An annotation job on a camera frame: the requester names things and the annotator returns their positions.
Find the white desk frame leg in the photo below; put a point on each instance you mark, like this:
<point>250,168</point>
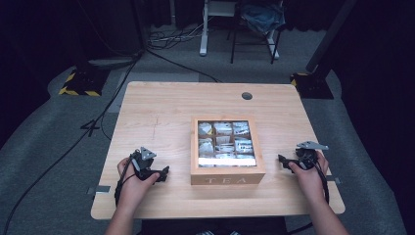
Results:
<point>204,32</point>

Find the blue cloth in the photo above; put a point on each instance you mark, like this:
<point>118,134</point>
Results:
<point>262,18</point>

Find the black yellow striped stand base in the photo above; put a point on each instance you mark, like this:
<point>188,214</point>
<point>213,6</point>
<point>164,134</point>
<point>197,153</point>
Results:
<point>83,81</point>
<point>311,85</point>

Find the wooden tea box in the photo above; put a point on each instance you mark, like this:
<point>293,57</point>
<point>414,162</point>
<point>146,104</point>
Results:
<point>226,153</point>

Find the person's left hand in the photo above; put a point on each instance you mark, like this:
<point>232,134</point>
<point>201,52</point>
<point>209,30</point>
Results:
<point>133,186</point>

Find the grey tape strip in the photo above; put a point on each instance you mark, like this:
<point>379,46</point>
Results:
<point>333,180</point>
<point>99,189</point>

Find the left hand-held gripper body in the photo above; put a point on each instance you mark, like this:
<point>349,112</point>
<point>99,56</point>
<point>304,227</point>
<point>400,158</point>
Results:
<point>143,160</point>

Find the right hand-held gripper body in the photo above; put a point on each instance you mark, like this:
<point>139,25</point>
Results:
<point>308,153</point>

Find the group of tea bags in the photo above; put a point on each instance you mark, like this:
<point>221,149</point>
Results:
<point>225,140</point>

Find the black chair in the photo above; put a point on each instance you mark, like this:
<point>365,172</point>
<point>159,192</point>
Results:
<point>254,42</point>

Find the dark slanted stand pole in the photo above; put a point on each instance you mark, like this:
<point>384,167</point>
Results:
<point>329,36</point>

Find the person's right hand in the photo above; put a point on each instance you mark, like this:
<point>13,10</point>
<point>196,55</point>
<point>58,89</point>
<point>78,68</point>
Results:
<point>308,181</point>

